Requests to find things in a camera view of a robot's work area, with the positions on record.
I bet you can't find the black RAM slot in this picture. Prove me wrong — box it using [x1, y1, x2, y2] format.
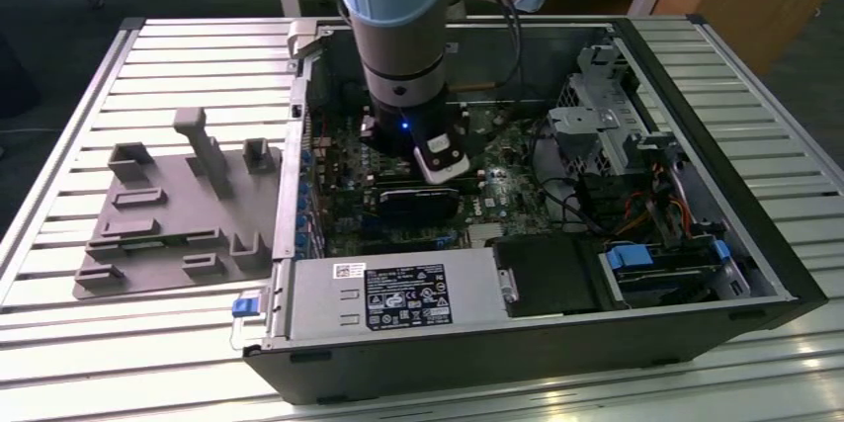
[374, 176, 480, 191]
[378, 169, 480, 181]

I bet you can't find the black graphics card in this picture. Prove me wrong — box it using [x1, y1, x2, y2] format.
[372, 187, 460, 221]

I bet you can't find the green motherboard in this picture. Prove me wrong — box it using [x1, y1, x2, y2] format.
[305, 100, 561, 258]

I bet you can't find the silver chipset heatsink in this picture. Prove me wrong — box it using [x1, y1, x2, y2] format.
[469, 223, 504, 246]

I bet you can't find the metal drive cage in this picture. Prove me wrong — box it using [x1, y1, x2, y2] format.
[545, 45, 662, 176]

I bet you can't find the black rating label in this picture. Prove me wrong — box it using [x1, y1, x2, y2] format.
[364, 263, 450, 332]

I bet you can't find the grey power supply unit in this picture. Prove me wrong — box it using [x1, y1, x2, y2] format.
[262, 246, 513, 342]

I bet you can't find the black plastic shroud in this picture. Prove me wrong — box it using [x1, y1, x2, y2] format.
[490, 233, 625, 319]

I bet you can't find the grey parts rack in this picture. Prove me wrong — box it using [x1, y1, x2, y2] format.
[70, 108, 285, 300]

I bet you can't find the blue disk carrier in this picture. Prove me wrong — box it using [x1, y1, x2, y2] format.
[604, 238, 732, 275]

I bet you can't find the black PC case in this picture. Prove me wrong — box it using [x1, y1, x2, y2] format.
[240, 15, 829, 406]

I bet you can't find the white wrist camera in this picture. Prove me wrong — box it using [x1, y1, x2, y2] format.
[413, 133, 472, 186]

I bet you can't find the coloured wire bundle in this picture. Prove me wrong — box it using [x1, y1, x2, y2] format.
[612, 193, 694, 241]

